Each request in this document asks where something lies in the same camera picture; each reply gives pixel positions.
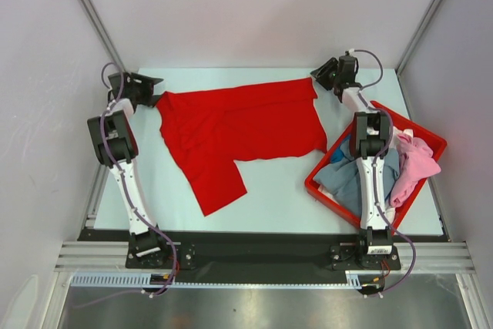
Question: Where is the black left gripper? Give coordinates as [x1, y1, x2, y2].
[127, 73, 163, 109]

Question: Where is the red t-shirt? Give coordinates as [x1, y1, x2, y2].
[156, 78, 327, 216]

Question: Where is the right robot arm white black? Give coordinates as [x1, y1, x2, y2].
[310, 49, 394, 270]

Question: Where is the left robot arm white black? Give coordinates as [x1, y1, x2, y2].
[87, 72, 171, 269]

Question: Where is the blue t-shirt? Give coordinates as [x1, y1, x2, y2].
[330, 135, 353, 163]

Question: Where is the grey-blue t-shirt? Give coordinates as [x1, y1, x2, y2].
[314, 148, 400, 217]

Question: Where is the pink t-shirt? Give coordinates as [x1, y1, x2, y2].
[390, 133, 441, 208]

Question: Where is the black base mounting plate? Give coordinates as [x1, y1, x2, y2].
[76, 230, 401, 284]

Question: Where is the left aluminium corner post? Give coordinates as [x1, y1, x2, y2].
[77, 0, 126, 70]

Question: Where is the aluminium front rail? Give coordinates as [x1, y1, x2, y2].
[55, 242, 475, 274]

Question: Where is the left grey cable duct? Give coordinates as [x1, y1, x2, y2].
[71, 272, 169, 289]

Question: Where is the grey cable duct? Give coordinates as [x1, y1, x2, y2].
[71, 272, 169, 289]
[345, 270, 385, 290]

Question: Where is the right grey cable duct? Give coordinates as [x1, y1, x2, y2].
[345, 270, 385, 290]

